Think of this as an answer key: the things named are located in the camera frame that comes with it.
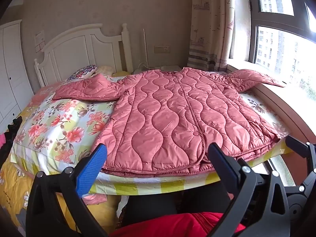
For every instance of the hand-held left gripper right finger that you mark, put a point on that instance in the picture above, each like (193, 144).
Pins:
(222, 167)

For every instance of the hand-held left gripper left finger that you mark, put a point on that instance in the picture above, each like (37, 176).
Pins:
(91, 170)

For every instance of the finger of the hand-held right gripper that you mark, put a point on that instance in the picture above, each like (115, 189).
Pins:
(296, 145)

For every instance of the pink quilted jacket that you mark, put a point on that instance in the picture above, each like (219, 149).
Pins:
(160, 118)

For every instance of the window sill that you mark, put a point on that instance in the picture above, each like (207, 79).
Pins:
(296, 103)

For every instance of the floral bed sheet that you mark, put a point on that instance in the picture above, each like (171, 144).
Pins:
(61, 128)

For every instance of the person's black pants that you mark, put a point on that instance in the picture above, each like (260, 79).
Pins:
(153, 207)

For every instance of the person's red garment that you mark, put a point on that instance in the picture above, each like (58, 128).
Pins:
(172, 227)

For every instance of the yellow cartoon quilt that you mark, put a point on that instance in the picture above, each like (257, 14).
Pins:
(14, 182)

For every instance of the black garment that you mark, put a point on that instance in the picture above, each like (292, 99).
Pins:
(14, 126)

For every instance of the window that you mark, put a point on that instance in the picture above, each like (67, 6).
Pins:
(284, 49)

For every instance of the patterned round pillow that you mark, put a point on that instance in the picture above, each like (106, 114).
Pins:
(82, 72)

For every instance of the yellow pillow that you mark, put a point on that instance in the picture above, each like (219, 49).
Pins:
(121, 73)

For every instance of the cream pillow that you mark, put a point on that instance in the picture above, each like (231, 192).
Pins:
(106, 69)

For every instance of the white bedside box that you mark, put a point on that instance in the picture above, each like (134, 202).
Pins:
(170, 68)

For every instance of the white bed headboard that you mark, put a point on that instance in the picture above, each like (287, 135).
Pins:
(74, 49)

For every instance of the white wardrobe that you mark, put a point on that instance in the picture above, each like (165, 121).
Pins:
(12, 66)

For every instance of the white pole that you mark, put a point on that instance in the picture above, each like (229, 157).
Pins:
(145, 49)

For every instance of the printed beige curtain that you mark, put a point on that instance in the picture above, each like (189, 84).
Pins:
(209, 29)

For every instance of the wall socket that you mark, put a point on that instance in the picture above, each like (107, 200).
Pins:
(162, 49)

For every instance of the paper wall notice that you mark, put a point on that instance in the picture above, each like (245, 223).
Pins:
(39, 38)

